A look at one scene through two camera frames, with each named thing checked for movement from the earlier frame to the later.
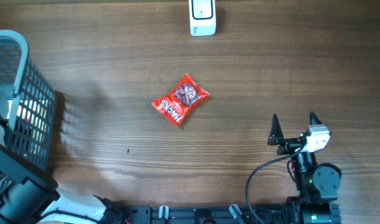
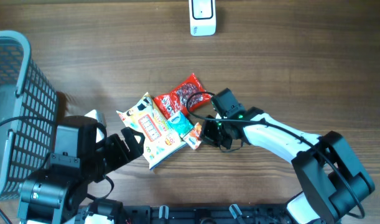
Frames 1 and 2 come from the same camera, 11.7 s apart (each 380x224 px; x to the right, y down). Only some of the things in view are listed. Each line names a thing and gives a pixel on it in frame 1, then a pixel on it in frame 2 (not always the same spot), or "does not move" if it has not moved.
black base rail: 204,214 does not move
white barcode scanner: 203,17 does not move
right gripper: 276,137 to 208,135
